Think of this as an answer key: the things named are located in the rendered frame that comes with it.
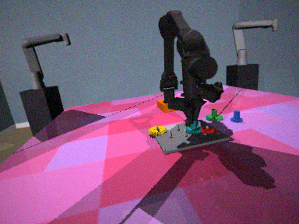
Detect teal gear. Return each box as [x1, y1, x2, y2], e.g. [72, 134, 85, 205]
[186, 119, 202, 134]

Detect dark blue gear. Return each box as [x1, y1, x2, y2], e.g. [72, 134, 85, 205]
[230, 110, 243, 123]

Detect green gear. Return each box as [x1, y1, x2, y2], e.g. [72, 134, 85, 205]
[206, 109, 223, 121]

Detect yellow gear with black stripe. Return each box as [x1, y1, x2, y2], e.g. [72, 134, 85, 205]
[148, 125, 167, 135]

